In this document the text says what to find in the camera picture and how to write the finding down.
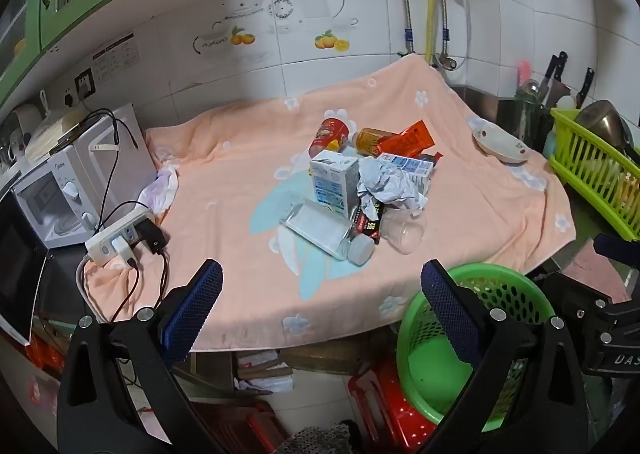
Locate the metal pot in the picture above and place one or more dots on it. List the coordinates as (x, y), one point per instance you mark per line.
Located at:
(602, 121)

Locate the amber tea bottle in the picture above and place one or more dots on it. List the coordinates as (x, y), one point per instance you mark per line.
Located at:
(372, 140)

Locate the teal bottle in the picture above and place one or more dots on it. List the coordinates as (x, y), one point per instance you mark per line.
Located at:
(550, 141)

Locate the pink mat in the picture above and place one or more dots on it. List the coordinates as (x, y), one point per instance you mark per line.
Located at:
(597, 274)

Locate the black charger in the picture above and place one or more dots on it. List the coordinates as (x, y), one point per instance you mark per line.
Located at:
(152, 236)

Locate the white paper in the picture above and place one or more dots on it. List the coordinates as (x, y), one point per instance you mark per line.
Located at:
(387, 184)

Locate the white kettle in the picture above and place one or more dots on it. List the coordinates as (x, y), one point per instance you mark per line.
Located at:
(25, 121)

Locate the orange snack packet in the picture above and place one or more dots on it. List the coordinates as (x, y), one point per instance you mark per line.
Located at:
(412, 139)

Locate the pink brush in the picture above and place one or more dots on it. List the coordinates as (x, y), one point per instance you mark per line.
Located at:
(524, 71)

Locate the clear plastic cup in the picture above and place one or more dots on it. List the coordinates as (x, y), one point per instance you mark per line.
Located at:
(402, 234)

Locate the white power strip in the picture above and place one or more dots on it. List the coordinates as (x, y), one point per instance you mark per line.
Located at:
(107, 244)

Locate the black red wrapper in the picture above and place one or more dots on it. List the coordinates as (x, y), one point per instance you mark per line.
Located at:
(369, 224)

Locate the red paper cup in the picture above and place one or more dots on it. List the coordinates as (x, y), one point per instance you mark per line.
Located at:
(330, 134)

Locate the green plastic basket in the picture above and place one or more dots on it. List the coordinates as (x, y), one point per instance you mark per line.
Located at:
(425, 374)

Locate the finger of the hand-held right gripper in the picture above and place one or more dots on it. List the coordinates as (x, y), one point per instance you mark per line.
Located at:
(570, 286)
(615, 246)

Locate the white ceramic dish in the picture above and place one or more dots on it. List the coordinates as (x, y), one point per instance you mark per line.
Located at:
(500, 144)

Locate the white floral cloth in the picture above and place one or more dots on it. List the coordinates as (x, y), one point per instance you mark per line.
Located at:
(160, 189)

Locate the white charger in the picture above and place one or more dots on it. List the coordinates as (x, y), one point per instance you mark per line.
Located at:
(121, 248)

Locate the stack of papers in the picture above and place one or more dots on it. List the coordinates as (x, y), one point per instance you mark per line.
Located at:
(262, 371)

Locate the grey knit cloth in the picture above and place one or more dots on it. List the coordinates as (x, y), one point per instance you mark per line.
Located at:
(320, 441)

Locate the green plastic dish rack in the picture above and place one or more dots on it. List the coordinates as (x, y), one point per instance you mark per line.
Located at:
(575, 154)

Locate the dark utensil holder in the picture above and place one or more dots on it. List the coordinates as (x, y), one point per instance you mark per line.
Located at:
(530, 119)

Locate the white blue milk carton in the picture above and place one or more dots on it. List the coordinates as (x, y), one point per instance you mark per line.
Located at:
(405, 165)
(330, 184)

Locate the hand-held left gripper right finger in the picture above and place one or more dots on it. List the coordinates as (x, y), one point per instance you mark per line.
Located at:
(450, 314)

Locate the metal valve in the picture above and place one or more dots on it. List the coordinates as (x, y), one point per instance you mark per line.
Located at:
(446, 63)

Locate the clear plastic bottle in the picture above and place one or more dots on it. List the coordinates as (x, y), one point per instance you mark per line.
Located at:
(320, 229)

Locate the wall notice label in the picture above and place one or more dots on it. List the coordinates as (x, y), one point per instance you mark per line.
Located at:
(115, 56)

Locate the wall socket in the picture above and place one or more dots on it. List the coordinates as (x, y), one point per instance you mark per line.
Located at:
(85, 83)

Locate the white microwave oven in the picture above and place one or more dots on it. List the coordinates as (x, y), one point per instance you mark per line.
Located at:
(75, 169)

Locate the red plastic stool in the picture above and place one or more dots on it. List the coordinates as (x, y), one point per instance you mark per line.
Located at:
(390, 404)
(240, 426)

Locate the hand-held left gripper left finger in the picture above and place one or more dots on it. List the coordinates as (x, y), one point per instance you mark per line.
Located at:
(195, 314)

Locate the black oven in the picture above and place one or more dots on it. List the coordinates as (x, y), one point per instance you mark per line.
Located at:
(17, 274)

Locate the peach printed blanket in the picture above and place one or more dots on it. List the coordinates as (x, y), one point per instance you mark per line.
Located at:
(240, 174)

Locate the small black wrapper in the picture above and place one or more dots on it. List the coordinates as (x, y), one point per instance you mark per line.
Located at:
(431, 158)

